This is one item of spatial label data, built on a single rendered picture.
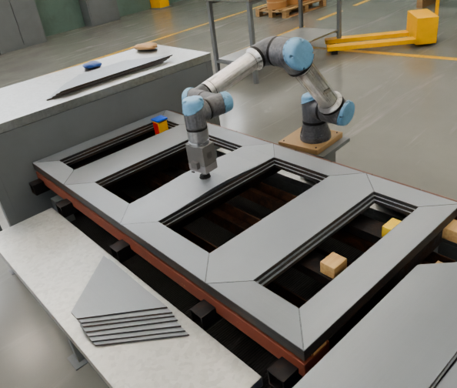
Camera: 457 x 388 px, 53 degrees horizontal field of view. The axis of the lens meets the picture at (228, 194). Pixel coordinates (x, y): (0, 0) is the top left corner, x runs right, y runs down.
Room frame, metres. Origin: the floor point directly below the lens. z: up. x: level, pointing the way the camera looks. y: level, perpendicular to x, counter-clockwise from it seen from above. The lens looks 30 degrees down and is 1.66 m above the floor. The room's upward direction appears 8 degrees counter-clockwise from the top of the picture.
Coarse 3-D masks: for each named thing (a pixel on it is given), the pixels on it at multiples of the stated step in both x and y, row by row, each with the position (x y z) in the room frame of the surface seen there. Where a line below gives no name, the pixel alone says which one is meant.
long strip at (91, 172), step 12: (168, 132) 2.02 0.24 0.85; (180, 132) 2.00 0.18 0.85; (144, 144) 1.93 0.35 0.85; (156, 144) 1.91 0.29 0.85; (168, 144) 1.89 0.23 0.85; (108, 156) 1.84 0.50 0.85; (120, 156) 1.83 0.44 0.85; (132, 156) 1.81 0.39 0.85; (144, 156) 1.79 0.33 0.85; (84, 168) 1.76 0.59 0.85; (96, 168) 1.74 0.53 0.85; (108, 168) 1.73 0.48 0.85; (120, 168) 1.71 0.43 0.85; (72, 180) 1.66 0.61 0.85; (84, 180) 1.65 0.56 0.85; (96, 180) 1.63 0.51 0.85
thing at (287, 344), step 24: (216, 144) 1.87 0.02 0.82; (144, 168) 1.74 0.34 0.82; (264, 168) 1.57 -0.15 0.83; (288, 168) 1.55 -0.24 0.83; (72, 192) 1.58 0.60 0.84; (216, 192) 1.42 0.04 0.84; (168, 216) 1.30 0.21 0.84; (312, 240) 1.07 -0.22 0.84; (168, 264) 1.08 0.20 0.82; (288, 264) 0.99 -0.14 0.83; (240, 312) 0.83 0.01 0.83
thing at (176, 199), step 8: (152, 192) 1.46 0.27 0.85; (160, 192) 1.45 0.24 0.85; (168, 192) 1.44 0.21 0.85; (176, 192) 1.43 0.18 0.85; (160, 200) 1.40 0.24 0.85; (168, 200) 1.39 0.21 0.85; (176, 200) 1.38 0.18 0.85; (184, 200) 1.37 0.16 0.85; (192, 200) 1.36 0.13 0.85; (176, 208) 1.33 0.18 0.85
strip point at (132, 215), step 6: (126, 210) 1.37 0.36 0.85; (132, 210) 1.36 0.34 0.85; (138, 210) 1.35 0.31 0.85; (126, 216) 1.33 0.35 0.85; (132, 216) 1.32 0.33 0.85; (138, 216) 1.31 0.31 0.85; (144, 216) 1.31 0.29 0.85; (126, 222) 1.29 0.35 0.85; (132, 222) 1.28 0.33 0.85; (138, 222) 1.28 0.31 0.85
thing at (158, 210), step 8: (136, 200) 1.43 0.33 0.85; (144, 200) 1.42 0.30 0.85; (152, 200) 1.41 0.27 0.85; (136, 208) 1.37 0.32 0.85; (144, 208) 1.36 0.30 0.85; (152, 208) 1.36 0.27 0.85; (160, 208) 1.35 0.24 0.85; (168, 208) 1.34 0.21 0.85; (152, 216) 1.30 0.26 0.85; (160, 216) 1.30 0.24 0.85
